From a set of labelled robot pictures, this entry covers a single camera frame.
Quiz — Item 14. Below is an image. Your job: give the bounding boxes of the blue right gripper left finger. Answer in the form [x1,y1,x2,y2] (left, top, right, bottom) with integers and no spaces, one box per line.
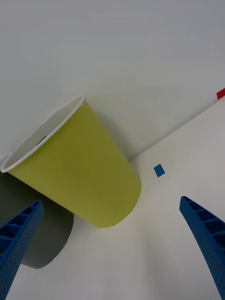
[0,200,45,300]

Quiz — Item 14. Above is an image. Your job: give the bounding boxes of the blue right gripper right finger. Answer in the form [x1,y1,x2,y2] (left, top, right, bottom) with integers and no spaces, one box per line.
[179,195,225,300]

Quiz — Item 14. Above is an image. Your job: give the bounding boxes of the yellow-green plastic waste bin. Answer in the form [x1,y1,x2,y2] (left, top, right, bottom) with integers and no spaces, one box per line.
[0,94,142,229]

